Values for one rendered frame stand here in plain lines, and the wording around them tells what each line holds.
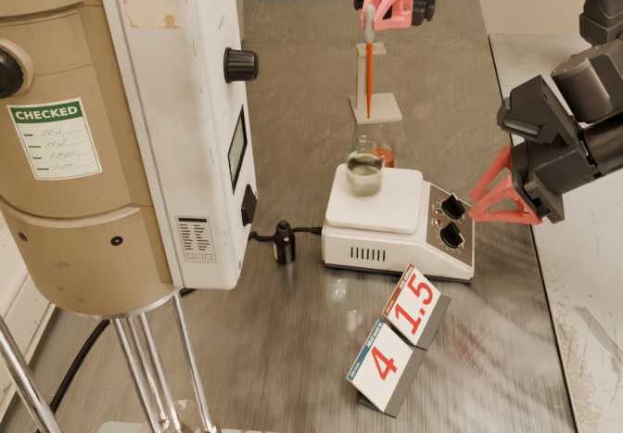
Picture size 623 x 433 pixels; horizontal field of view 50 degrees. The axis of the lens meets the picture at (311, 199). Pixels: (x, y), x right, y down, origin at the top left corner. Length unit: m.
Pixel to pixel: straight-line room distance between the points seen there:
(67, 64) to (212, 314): 0.63
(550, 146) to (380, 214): 0.23
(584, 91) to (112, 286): 0.52
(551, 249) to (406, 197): 0.22
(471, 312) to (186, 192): 0.61
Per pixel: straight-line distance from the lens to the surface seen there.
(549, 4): 2.39
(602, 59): 0.73
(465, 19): 1.53
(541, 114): 0.72
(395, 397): 0.80
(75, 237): 0.34
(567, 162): 0.75
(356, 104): 1.19
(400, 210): 0.87
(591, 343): 0.89
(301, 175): 1.06
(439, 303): 0.88
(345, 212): 0.87
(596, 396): 0.85
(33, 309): 0.90
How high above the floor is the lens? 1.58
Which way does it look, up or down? 42 degrees down
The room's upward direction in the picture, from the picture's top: 2 degrees counter-clockwise
